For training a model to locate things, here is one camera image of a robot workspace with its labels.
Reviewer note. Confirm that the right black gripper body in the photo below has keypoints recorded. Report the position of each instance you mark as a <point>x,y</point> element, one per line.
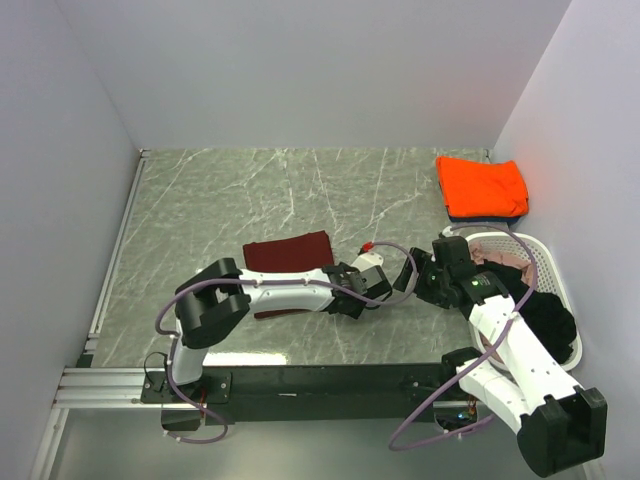
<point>431,281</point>

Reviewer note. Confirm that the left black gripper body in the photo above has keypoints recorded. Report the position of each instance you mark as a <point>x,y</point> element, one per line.
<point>356,313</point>

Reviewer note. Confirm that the dark red t-shirt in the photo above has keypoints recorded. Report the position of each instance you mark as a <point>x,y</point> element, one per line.
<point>291,255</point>

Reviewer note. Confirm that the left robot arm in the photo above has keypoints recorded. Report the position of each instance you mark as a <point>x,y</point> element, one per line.
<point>212,303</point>

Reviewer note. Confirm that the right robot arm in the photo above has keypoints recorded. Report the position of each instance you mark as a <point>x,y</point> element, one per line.
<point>558,424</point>

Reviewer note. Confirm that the pink garment in basket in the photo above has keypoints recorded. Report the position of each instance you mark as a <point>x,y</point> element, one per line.
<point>500,257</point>

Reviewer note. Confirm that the folded orange t-shirt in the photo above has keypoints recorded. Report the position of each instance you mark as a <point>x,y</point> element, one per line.
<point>455,172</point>

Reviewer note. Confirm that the folded blue t-shirt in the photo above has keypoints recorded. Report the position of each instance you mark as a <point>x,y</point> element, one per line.
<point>485,204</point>

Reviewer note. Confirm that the white plastic laundry basket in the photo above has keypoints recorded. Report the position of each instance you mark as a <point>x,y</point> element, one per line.
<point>549,278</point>

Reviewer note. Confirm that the black garment in basket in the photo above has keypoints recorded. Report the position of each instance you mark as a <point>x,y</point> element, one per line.
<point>552,323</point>

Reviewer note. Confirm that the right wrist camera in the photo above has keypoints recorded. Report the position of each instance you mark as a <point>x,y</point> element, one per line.
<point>452,255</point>

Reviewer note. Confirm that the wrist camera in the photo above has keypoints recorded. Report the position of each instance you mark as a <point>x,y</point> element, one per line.
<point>372,283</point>
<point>452,255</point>

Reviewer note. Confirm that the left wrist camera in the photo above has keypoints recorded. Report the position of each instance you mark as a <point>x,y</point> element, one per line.
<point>372,283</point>

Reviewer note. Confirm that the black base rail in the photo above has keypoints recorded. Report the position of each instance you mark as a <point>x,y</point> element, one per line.
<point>307,393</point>

